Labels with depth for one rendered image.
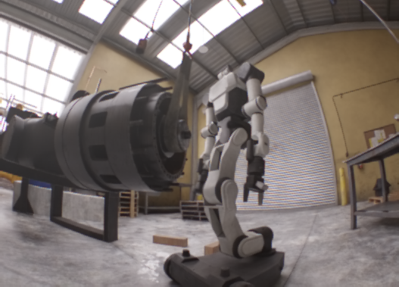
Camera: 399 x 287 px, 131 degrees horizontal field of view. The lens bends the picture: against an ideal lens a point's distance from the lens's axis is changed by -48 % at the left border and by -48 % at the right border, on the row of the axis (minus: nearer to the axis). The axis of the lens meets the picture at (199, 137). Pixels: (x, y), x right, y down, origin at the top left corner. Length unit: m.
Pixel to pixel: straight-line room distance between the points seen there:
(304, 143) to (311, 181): 1.22
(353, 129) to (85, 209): 7.01
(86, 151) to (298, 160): 5.61
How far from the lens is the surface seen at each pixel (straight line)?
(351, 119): 6.20
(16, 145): 1.71
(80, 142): 0.79
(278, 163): 5.96
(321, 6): 8.09
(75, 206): 3.28
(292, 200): 5.79
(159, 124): 0.74
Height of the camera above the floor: 0.57
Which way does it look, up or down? 20 degrees up
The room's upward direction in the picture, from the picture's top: 1 degrees clockwise
